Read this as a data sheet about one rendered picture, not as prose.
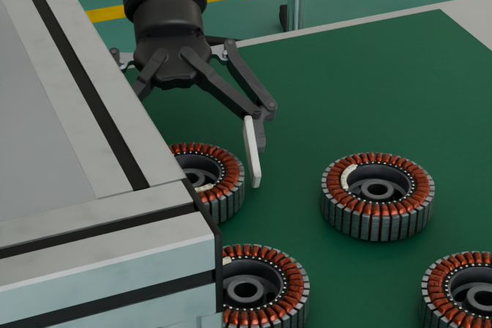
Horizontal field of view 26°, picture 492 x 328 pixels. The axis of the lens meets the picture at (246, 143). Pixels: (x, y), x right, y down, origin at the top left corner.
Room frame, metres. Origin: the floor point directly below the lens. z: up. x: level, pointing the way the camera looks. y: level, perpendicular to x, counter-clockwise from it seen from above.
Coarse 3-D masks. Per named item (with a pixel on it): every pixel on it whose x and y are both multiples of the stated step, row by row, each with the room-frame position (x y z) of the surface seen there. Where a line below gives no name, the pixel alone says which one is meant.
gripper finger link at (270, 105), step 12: (228, 48) 1.01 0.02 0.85; (228, 60) 1.00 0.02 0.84; (240, 60) 1.00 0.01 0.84; (240, 72) 0.98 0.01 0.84; (252, 72) 0.98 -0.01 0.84; (240, 84) 0.99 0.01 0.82; (252, 84) 0.97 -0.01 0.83; (252, 96) 0.97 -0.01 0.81; (264, 96) 0.96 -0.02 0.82; (276, 108) 0.95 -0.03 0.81
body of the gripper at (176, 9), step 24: (168, 0) 1.03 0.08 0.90; (192, 0) 1.05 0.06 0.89; (144, 24) 1.01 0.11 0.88; (168, 24) 1.01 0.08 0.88; (192, 24) 1.01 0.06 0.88; (144, 48) 1.00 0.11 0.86; (168, 48) 1.00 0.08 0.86; (192, 48) 1.00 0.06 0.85; (168, 72) 0.98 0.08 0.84; (192, 72) 0.98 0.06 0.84
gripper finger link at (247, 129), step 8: (248, 120) 0.93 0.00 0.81; (248, 128) 0.92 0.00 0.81; (248, 136) 0.92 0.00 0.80; (248, 144) 0.91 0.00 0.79; (248, 152) 0.91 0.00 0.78; (256, 152) 0.90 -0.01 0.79; (248, 160) 0.91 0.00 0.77; (256, 160) 0.89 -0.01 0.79; (256, 168) 0.88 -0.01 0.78; (256, 176) 0.88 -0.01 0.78; (256, 184) 0.89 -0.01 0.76
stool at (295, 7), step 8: (288, 0) 2.44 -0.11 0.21; (296, 0) 2.43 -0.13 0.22; (304, 0) 2.44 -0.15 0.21; (280, 8) 2.69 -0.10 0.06; (288, 8) 2.44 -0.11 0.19; (296, 8) 2.43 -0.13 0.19; (304, 8) 2.45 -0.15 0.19; (280, 16) 2.68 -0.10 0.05; (288, 16) 2.44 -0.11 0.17; (296, 16) 2.43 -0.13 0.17; (288, 24) 2.44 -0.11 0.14; (296, 24) 2.43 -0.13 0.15; (208, 40) 2.50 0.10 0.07; (216, 40) 2.50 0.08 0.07; (224, 40) 2.50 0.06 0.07; (240, 40) 2.50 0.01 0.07
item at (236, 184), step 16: (176, 144) 0.92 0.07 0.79; (192, 144) 0.92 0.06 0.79; (208, 144) 0.92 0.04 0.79; (176, 160) 0.90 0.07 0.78; (192, 160) 0.91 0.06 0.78; (208, 160) 0.90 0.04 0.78; (224, 160) 0.89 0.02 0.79; (192, 176) 0.88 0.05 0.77; (208, 176) 0.90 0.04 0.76; (224, 176) 0.87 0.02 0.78; (240, 176) 0.87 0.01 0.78; (208, 192) 0.84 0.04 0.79; (224, 192) 0.84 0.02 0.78; (240, 192) 0.85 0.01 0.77; (208, 208) 0.82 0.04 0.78; (224, 208) 0.83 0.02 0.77
